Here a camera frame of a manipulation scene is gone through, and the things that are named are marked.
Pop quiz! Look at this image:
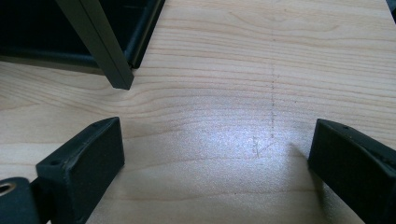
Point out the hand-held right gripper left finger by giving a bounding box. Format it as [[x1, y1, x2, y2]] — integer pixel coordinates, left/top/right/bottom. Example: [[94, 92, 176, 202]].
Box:
[[35, 116, 126, 224]]

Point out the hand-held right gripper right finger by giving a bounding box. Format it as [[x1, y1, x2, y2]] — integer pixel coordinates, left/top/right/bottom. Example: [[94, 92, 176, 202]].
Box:
[[307, 118, 396, 224]]

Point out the black two-tier metal rack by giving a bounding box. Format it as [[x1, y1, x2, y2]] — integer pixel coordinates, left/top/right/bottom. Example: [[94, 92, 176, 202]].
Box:
[[0, 0, 167, 91]]

